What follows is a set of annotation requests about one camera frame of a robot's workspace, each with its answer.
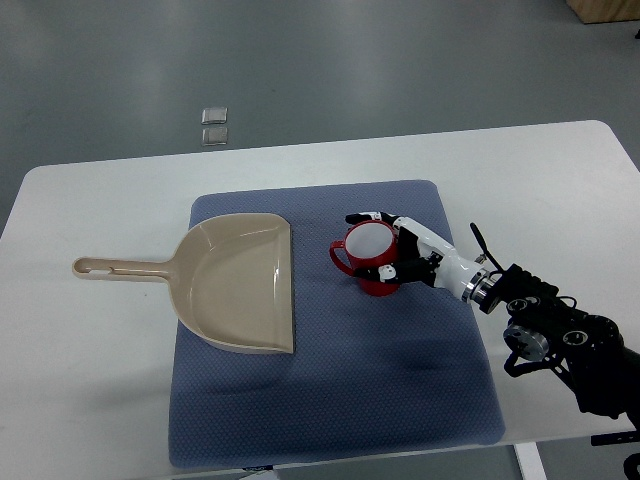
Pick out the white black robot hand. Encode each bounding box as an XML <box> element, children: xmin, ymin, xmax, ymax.
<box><xmin>345</xmin><ymin>212</ymin><xmax>494</xmax><ymax>304</ymax></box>

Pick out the red cup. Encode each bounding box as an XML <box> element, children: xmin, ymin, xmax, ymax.
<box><xmin>329</xmin><ymin>220</ymin><xmax>398</xmax><ymax>278</ymax></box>

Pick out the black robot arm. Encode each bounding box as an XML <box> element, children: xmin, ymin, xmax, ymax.
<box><xmin>470</xmin><ymin>224</ymin><xmax>639</xmax><ymax>427</ymax></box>

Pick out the beige plastic dustpan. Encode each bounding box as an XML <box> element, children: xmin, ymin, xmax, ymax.
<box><xmin>72</xmin><ymin>213</ymin><xmax>295</xmax><ymax>354</ymax></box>

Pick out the blue grey mat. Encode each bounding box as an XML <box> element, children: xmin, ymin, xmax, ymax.
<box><xmin>168</xmin><ymin>180</ymin><xmax>505</xmax><ymax>469</ymax></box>

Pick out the white table leg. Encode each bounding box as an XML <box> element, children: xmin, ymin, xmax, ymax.
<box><xmin>513</xmin><ymin>442</ymin><xmax>547</xmax><ymax>480</ymax></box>

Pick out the lower metal floor plate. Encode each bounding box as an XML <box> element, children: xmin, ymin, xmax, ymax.
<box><xmin>201</xmin><ymin>126</ymin><xmax>228</xmax><ymax>147</ymax></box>

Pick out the metal floor plate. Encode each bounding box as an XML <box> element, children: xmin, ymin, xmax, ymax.
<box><xmin>201</xmin><ymin>126</ymin><xmax>228</xmax><ymax>147</ymax></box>
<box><xmin>201</xmin><ymin>106</ymin><xmax>228</xmax><ymax>125</ymax></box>

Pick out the upper metal floor plate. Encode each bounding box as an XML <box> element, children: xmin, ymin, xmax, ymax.
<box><xmin>201</xmin><ymin>106</ymin><xmax>228</xmax><ymax>125</ymax></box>

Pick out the black table control panel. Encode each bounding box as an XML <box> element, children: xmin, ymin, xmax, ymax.
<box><xmin>590</xmin><ymin>431</ymin><xmax>640</xmax><ymax>447</ymax></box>

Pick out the wooden box corner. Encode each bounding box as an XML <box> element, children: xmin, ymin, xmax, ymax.
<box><xmin>566</xmin><ymin>0</ymin><xmax>639</xmax><ymax>24</ymax></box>

